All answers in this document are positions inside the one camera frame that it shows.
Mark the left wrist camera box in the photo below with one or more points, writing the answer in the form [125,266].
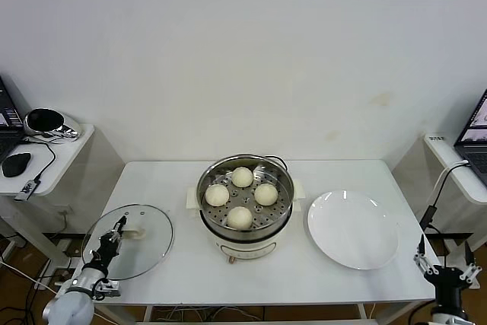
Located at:
[108,288]

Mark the white round plate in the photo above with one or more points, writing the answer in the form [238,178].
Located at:
[350,230]

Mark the white steamed baozi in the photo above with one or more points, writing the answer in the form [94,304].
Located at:
[242,176]
[265,193]
[239,218]
[217,195]

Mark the white wall socket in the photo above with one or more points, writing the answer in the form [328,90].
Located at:
[64,211]

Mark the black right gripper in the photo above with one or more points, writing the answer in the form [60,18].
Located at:
[449,283]

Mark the stainless steel steamer basket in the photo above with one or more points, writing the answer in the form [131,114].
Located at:
[281,203]

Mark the open black laptop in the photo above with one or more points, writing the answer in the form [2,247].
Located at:
[7,138]

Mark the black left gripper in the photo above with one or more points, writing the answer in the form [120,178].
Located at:
[104,250]

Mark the white side desk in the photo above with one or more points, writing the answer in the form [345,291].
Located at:
[68,173]
[464,188]

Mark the black computer mouse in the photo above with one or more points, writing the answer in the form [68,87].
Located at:
[17,164]

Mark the chrome silver helmet-shaped device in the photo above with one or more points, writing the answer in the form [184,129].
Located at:
[57,129]

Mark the small white label sticker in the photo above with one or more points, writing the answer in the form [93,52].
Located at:
[437,138]

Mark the open grey laptop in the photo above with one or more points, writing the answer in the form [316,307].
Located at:
[473,138]

